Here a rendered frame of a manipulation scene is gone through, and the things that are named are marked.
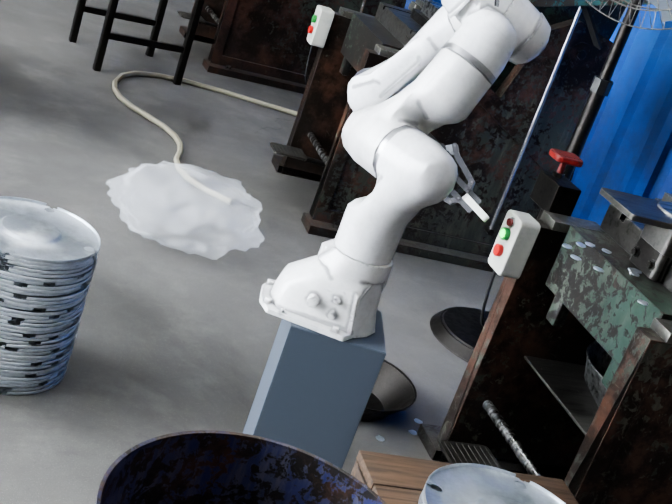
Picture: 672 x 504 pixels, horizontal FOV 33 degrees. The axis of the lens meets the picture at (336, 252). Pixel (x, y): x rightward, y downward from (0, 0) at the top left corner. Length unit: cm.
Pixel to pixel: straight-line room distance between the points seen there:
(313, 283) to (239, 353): 86
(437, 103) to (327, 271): 36
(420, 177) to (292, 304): 34
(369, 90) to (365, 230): 43
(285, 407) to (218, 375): 65
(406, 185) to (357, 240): 15
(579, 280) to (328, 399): 64
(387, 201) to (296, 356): 33
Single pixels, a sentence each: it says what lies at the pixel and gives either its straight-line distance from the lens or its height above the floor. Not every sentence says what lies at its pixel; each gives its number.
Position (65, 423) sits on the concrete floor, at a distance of 241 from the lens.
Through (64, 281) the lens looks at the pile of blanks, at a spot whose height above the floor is 27.
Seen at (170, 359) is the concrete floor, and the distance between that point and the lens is 274.
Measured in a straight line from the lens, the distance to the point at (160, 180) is 331.
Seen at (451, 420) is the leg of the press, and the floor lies 10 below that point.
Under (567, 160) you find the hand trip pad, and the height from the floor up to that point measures 76.
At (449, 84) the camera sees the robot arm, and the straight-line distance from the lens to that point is 196.
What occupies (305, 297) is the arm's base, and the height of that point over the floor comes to 50.
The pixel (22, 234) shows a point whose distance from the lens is 239.
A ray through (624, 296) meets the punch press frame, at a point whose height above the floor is 61.
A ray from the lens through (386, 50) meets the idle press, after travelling 365.
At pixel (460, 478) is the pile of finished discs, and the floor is 38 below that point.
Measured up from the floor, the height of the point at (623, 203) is 78.
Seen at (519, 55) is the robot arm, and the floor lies 99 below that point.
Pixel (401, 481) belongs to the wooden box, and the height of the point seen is 35.
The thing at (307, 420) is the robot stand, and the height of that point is 27.
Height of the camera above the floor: 131
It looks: 21 degrees down
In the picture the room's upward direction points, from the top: 20 degrees clockwise
